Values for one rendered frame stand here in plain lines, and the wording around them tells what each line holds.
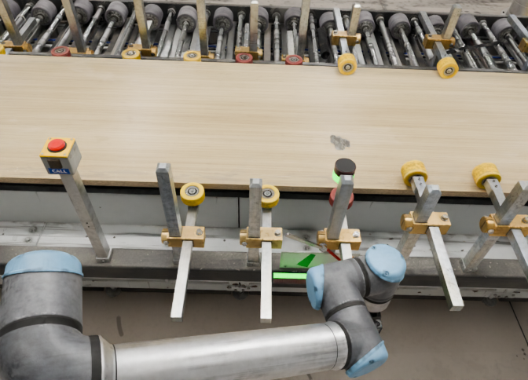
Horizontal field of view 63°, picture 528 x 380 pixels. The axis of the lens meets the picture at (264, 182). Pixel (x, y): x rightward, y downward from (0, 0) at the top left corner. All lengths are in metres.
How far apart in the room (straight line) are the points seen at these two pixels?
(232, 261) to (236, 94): 0.71
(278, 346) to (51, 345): 0.35
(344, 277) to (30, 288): 0.59
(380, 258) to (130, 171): 0.92
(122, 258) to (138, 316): 0.72
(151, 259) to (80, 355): 0.90
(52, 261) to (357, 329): 0.56
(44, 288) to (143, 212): 0.99
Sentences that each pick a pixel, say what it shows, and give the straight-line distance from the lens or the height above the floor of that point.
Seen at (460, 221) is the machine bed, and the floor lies 0.70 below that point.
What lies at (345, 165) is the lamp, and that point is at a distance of 1.23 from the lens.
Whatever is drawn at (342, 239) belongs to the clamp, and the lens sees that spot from 1.40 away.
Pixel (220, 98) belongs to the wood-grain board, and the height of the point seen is 0.90.
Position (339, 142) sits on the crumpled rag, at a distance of 1.63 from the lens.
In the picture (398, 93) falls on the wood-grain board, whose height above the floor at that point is 0.90.
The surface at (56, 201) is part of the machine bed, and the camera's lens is 1.75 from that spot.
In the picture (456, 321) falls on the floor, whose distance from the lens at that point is 2.42.
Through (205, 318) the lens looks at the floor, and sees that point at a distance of 2.20.
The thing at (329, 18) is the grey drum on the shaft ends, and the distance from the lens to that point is 2.56.
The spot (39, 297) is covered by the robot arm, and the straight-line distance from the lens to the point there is 0.73.
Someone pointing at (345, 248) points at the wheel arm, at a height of 0.86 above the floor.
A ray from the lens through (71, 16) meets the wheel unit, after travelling 2.28.
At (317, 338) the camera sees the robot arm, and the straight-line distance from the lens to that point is 0.84.
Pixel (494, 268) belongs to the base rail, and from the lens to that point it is 1.74.
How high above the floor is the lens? 1.99
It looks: 48 degrees down
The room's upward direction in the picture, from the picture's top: 3 degrees clockwise
